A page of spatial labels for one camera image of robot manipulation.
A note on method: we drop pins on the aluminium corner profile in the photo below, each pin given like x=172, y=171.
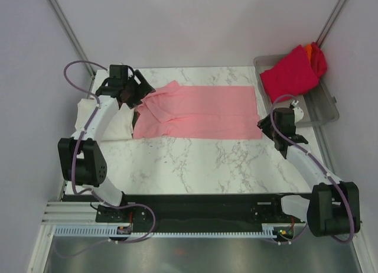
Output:
x=63, y=21
x=331, y=21

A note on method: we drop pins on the orange t shirt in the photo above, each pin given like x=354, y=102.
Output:
x=308, y=50

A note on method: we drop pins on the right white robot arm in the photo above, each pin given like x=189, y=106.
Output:
x=333, y=207

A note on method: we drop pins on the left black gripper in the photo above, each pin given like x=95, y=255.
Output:
x=143, y=90

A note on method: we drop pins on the crimson t shirt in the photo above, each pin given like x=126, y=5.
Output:
x=292, y=75

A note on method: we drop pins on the red t shirt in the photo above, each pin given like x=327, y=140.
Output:
x=318, y=61

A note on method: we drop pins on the folded cream t shirt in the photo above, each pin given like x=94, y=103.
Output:
x=119, y=128

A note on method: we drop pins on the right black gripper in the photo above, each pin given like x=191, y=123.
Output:
x=264, y=123

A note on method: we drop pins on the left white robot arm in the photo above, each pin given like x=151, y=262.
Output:
x=82, y=162

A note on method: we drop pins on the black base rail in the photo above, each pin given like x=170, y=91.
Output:
x=199, y=212

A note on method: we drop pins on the grey plastic tray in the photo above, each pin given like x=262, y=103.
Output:
x=318, y=104

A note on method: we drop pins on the white slotted cable duct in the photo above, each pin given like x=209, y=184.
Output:
x=125, y=232

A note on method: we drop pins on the pink t shirt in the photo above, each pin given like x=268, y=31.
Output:
x=202, y=112

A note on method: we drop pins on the left aluminium corner profile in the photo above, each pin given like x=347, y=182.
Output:
x=63, y=21

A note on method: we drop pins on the right aluminium corner profile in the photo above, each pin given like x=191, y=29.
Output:
x=331, y=21

